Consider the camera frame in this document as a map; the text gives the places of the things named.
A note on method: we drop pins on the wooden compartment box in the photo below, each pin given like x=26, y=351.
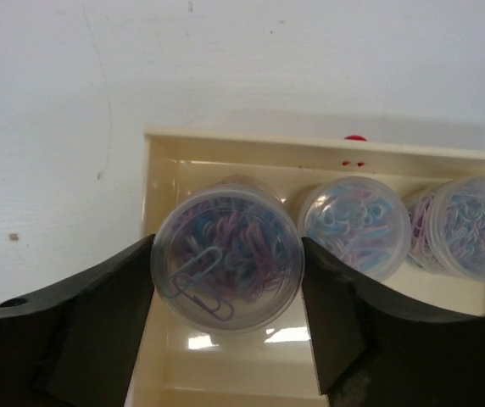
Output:
x=178, y=365

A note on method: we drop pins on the clear clip jar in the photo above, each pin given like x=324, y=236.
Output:
x=361, y=221
x=448, y=228
x=228, y=258

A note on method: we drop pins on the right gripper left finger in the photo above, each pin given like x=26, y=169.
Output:
x=75, y=342

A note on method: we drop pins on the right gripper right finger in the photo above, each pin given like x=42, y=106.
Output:
x=373, y=346

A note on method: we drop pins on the small red round object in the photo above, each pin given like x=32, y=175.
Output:
x=356, y=138

